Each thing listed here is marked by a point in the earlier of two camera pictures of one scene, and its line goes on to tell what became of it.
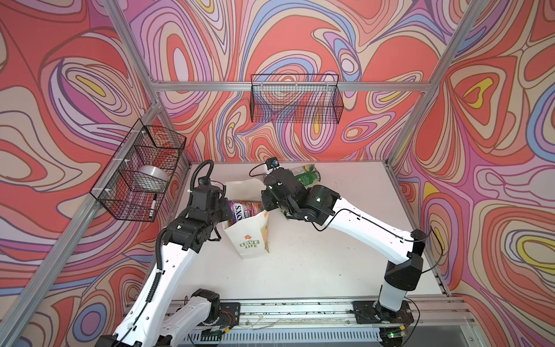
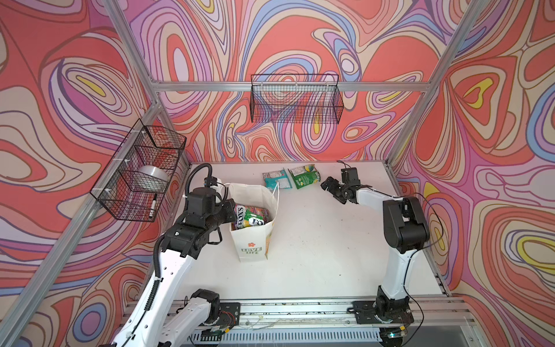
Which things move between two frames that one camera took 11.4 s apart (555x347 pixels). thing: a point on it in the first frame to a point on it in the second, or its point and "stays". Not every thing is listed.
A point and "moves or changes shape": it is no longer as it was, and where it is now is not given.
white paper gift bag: (250, 235) moves or changes shape
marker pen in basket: (153, 204) stays
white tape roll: (153, 178) stays
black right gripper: (267, 195) to (331, 189)
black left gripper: (222, 203) stays
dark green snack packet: (308, 175) stays
